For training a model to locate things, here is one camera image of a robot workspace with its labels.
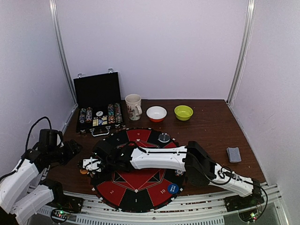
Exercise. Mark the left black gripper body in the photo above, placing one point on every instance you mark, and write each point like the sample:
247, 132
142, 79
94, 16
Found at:
64, 155

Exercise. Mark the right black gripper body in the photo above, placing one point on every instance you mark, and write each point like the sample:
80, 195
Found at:
93, 172

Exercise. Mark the orange big blind button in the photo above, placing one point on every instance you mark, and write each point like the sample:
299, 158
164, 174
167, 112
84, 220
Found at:
82, 172

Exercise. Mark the clear dealer button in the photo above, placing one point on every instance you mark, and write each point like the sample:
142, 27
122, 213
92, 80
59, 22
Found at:
164, 137

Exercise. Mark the blue small blind button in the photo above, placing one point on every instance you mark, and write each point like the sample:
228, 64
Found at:
173, 188

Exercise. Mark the stack of poker chips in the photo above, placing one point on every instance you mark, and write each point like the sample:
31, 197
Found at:
179, 173

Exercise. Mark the grey card deck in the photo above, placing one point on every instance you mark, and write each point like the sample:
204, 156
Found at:
233, 155

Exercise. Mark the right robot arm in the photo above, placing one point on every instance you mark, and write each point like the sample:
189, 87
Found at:
191, 159

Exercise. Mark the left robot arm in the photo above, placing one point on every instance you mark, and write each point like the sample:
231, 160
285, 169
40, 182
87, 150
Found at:
50, 149

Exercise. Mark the blue card deck in case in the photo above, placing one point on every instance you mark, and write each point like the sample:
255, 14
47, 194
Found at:
102, 121

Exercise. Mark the round red black poker mat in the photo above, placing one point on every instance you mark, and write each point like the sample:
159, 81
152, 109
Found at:
141, 190

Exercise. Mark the white dealer chip in case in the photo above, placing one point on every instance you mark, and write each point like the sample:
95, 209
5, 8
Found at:
99, 113

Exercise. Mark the black poker chip case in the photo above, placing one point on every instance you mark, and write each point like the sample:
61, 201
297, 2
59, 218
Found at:
98, 93

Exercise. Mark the white floral ceramic mug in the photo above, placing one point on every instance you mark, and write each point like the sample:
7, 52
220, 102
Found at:
134, 109

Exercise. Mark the white orange bowl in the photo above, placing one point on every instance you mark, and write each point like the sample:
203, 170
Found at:
156, 113

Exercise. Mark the lime green bowl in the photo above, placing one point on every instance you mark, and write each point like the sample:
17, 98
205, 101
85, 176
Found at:
183, 112

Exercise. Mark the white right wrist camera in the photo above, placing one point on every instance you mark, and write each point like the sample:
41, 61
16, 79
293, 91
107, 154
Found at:
92, 164

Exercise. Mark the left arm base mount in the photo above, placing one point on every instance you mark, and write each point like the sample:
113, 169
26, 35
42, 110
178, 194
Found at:
67, 203

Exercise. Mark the aluminium front rail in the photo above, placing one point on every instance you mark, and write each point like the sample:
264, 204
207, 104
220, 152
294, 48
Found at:
205, 209

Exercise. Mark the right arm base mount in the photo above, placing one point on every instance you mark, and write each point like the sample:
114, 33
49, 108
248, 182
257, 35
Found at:
237, 202

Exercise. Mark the left aluminium frame post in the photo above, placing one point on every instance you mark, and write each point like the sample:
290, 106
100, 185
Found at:
62, 55

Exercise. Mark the aluminium frame post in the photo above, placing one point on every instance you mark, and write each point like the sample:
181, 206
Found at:
243, 51
62, 55

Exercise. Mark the right aluminium frame post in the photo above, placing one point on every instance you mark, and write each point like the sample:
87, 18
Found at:
243, 51

